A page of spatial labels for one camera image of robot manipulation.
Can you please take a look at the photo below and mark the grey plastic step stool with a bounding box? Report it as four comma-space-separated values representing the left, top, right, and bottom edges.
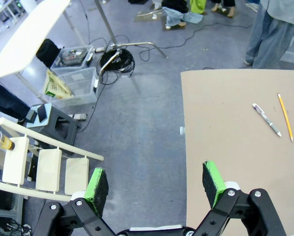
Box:
23, 103, 82, 154

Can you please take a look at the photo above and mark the green and cream paper bag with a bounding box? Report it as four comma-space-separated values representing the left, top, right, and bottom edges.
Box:
43, 68, 74, 100

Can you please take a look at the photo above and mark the black floor cable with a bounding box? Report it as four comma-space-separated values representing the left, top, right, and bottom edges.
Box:
138, 21, 254, 62

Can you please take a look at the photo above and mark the metal light stand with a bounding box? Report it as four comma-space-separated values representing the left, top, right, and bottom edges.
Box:
94, 0, 168, 82

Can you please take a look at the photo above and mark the clear plastic storage bin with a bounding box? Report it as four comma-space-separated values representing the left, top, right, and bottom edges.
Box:
42, 66, 99, 109

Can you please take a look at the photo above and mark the clear bin with electronics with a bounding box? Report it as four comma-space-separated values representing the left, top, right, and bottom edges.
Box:
50, 45, 95, 72

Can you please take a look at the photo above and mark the mannequin in blue jeans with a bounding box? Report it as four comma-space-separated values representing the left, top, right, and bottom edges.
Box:
161, 0, 204, 30

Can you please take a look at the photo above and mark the grey small box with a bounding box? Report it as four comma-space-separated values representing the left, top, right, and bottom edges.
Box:
25, 109, 38, 124

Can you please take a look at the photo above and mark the white folding table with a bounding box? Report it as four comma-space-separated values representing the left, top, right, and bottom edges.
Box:
0, 0, 86, 104

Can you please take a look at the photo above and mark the black backpack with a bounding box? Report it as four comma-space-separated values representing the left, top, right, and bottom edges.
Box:
35, 38, 63, 69

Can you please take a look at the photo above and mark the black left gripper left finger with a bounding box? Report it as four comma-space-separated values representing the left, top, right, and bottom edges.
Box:
33, 167, 118, 236

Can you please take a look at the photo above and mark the black smartphone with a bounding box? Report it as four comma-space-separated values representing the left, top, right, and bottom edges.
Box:
36, 104, 48, 123

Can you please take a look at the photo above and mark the coiled black cable bundle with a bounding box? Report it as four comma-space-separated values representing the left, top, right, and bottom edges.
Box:
98, 48, 135, 86

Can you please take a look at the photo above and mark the lime green garment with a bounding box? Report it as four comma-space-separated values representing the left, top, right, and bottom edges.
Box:
190, 0, 207, 15

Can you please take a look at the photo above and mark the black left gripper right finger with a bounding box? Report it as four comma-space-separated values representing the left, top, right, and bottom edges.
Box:
192, 160, 287, 236

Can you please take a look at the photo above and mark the silver ballpoint pen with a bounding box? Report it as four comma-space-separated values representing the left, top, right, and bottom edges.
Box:
252, 103, 282, 138

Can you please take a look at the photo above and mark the person in blue jeans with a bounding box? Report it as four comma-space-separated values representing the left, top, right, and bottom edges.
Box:
244, 0, 294, 69

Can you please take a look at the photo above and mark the plastic cup with drink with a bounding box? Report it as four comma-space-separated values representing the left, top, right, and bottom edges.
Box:
0, 130, 16, 151

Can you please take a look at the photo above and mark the white power strip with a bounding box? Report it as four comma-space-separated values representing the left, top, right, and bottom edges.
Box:
68, 113, 88, 121

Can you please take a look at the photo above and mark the yellow pencil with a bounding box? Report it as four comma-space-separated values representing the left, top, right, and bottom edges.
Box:
277, 93, 294, 142

